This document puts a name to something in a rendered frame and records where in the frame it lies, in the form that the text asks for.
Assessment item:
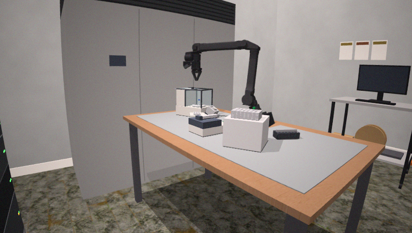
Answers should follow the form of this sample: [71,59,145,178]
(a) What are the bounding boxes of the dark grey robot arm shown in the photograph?
[183,40,261,110]

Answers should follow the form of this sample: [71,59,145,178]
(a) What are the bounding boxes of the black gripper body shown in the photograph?
[191,61,202,71]

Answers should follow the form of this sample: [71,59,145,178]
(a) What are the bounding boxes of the light grey bench mat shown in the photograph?
[137,112,367,194]

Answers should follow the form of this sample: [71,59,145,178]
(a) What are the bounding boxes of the white block with grey holes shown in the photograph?
[190,112,207,118]

